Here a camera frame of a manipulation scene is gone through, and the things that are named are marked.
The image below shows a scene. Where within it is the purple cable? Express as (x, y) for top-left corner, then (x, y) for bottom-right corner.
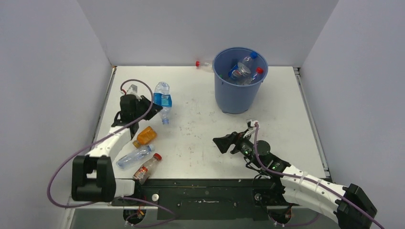
(252, 124), (385, 229)
(46, 79), (181, 228)

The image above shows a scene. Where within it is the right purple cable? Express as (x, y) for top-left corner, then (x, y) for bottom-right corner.
(252, 124), (385, 229)

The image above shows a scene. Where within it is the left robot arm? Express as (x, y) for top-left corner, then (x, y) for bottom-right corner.
(71, 94), (163, 206)

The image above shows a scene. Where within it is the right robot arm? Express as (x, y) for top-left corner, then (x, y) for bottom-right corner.
(213, 131), (377, 229)

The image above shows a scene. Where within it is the small orange bottle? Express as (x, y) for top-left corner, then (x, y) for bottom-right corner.
(132, 126), (157, 148)

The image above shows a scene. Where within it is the red label clear bottle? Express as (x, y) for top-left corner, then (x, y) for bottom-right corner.
(243, 67), (264, 85)

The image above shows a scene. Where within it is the blue plastic bin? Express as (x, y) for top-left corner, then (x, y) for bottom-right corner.
(213, 47), (268, 114)

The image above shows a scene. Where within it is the crushed blue label bottle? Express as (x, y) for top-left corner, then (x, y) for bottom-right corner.
(154, 82), (172, 125)

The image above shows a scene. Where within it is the clear jar silver lid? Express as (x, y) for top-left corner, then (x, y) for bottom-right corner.
(230, 65), (251, 81)

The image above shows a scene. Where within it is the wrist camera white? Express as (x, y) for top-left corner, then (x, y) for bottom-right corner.
(243, 119), (259, 138)
(120, 84), (141, 101)

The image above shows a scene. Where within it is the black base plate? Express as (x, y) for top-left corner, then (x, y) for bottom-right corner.
(111, 177), (290, 220)

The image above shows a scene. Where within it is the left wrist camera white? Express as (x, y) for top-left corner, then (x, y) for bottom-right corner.
(120, 84), (141, 101)

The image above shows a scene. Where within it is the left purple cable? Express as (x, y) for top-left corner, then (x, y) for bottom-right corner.
(46, 79), (181, 228)

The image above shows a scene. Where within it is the red cap bottle by wall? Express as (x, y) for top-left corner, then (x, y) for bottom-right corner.
(195, 60), (213, 73)

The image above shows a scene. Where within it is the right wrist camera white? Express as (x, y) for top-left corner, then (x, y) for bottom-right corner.
(243, 119), (259, 138)

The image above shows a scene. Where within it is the clear bottle near left arm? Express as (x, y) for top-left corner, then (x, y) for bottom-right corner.
(116, 144), (155, 170)

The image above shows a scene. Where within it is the blue label blue cap bottle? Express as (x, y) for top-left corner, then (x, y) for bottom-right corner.
(238, 52), (258, 68)

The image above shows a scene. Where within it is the pepsi bottle blue cap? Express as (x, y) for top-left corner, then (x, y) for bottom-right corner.
(228, 64), (239, 78)

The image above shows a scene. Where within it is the small red cap bottle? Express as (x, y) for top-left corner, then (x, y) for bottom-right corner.
(132, 153), (162, 185)

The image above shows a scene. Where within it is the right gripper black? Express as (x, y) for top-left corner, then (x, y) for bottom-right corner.
(213, 128), (263, 168)

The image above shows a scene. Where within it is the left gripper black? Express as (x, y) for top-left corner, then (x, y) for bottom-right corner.
(134, 95), (163, 121)

